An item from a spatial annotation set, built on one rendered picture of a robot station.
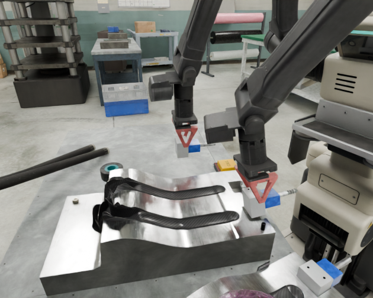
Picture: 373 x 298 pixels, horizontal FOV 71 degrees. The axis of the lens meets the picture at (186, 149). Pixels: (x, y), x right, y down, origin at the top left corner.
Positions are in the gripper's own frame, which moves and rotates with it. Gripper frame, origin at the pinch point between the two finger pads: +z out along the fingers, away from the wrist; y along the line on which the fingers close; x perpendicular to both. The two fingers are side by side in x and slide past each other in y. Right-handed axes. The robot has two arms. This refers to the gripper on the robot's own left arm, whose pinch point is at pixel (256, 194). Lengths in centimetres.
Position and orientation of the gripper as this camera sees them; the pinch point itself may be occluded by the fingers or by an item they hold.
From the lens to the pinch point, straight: 65.8
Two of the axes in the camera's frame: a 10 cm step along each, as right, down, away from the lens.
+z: 1.7, 9.2, 3.5
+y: 1.8, 3.2, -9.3
